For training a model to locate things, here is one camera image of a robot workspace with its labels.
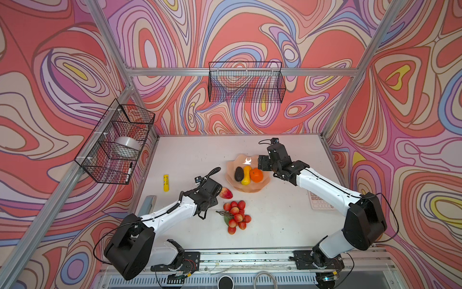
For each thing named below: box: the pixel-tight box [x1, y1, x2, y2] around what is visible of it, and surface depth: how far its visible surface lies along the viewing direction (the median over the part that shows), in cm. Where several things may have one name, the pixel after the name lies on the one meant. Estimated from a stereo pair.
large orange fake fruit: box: [249, 167, 264, 184], surface depth 95 cm
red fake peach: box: [218, 186, 234, 200], surface depth 92 cm
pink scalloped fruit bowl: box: [225, 154, 271, 193], surface depth 97 cm
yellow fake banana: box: [241, 165, 252, 186], surface depth 97 cm
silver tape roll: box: [114, 136, 142, 150], surface depth 75 cm
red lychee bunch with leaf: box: [215, 199, 252, 235], surface depth 83 cm
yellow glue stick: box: [163, 174, 170, 193], surface depth 98 cm
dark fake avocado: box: [234, 166, 244, 182], surface depth 98 cm
